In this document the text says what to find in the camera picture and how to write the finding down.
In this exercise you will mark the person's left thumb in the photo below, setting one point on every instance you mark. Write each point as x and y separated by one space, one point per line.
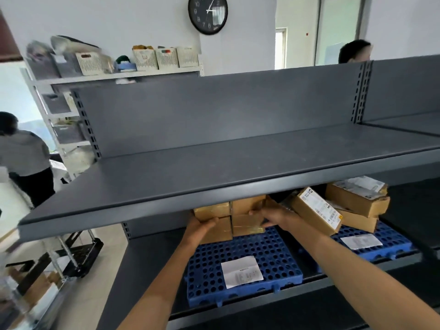
211 221

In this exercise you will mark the person's left hand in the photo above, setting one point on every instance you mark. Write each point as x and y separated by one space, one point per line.
198 230

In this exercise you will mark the grey storage bin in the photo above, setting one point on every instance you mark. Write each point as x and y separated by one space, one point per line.
43 63

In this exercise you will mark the flat cardboard box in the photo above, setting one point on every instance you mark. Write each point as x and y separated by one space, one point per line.
359 221

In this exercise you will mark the black platform trolley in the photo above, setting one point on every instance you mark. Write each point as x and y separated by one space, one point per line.
84 256

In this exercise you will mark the blue perforated plastic pallet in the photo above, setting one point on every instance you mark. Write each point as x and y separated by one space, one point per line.
261 257
392 237

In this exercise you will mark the white metal storage rack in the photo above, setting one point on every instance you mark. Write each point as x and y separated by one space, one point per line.
44 99

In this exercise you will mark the silver metal cart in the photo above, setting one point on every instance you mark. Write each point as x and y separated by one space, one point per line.
34 292

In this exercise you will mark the person's right forearm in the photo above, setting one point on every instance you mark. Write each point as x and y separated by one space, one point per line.
354 274

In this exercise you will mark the large labelled cardboard box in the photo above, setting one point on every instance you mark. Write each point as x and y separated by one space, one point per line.
357 199

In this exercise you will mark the black round wall clock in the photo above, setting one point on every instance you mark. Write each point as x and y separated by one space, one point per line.
208 13

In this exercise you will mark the person's right hand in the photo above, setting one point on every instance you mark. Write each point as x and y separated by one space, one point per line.
278 216

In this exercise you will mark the grey metal shelf unit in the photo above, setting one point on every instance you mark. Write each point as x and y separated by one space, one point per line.
223 161
405 85

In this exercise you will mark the person's right thumb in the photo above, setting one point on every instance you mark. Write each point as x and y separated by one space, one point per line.
256 213

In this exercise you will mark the long labelled cardboard box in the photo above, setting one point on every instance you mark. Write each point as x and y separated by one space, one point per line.
316 209

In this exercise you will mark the white paper slip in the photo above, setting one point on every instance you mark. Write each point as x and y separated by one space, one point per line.
361 241
241 271

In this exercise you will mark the small taped cardboard box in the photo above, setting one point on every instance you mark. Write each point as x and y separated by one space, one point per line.
220 230
245 204
247 226
212 210

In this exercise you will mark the white slotted storage basket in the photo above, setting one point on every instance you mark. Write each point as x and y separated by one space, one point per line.
187 56
89 63
167 57
145 59

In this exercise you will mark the person's left forearm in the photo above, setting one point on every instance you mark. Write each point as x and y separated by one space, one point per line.
161 285

